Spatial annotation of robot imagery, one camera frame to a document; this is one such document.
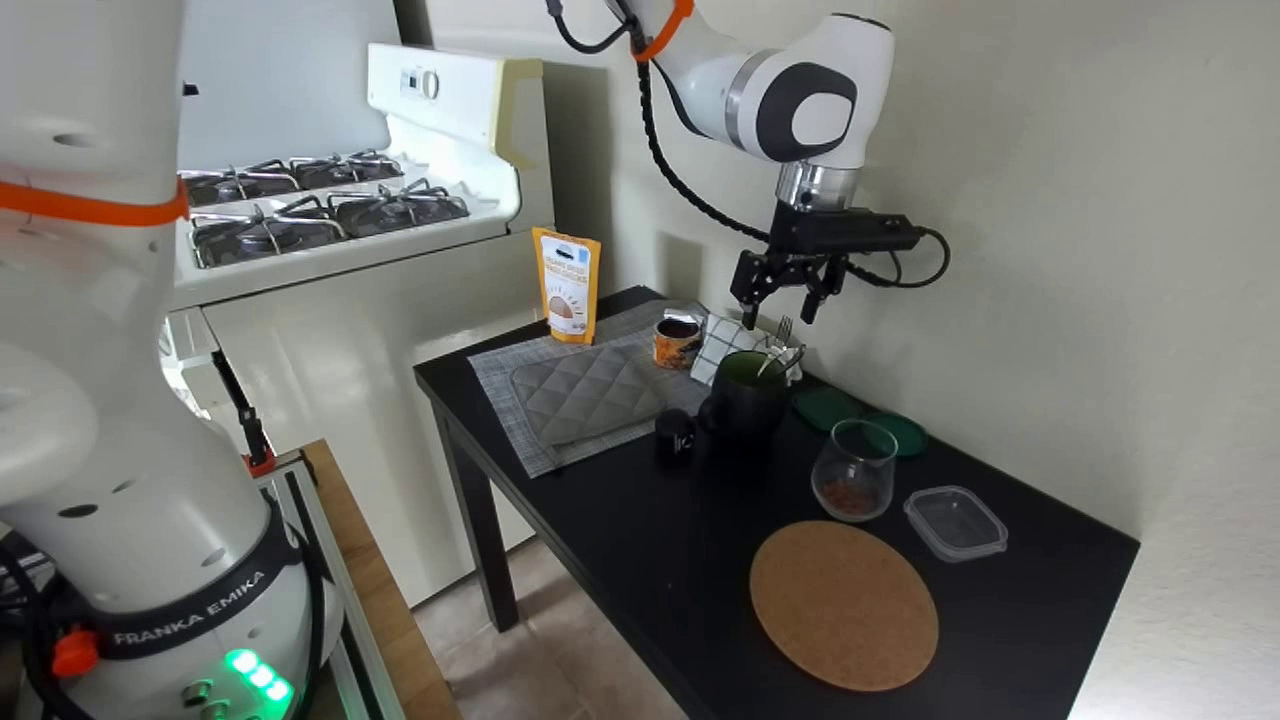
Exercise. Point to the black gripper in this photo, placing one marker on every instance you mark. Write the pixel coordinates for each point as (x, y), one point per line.
(805, 237)

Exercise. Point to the silver spoon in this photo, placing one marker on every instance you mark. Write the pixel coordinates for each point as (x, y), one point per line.
(788, 358)

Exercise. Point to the silver fork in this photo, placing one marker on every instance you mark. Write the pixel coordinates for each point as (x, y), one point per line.
(766, 355)

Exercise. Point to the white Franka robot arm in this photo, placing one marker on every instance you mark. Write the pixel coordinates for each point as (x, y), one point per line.
(105, 443)

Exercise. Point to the black mug green inside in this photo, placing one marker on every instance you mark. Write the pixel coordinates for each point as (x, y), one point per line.
(745, 406)

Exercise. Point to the white checked dish towel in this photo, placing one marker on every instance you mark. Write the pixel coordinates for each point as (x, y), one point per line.
(724, 335)

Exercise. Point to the clear glass cup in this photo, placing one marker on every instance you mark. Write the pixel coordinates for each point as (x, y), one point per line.
(855, 463)

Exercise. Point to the green round lid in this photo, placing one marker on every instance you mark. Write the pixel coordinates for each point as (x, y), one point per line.
(910, 433)

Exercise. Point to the grey quilted pot holder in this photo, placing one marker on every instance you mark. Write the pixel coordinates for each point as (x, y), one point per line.
(604, 392)

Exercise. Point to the brown almonds heap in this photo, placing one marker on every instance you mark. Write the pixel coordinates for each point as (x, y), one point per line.
(850, 499)

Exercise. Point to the grey plaid placemat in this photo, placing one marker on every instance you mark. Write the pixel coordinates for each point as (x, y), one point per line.
(504, 385)

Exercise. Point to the black table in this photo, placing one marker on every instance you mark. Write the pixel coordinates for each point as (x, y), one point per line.
(667, 562)

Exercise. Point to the round wooden coaster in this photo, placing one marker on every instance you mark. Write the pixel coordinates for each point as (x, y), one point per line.
(841, 606)

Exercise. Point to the white gas stove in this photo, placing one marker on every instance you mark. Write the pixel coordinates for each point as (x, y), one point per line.
(332, 345)

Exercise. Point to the wooden board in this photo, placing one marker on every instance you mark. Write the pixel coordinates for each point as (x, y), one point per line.
(386, 600)

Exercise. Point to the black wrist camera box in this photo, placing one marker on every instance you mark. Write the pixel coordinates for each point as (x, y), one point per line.
(874, 231)

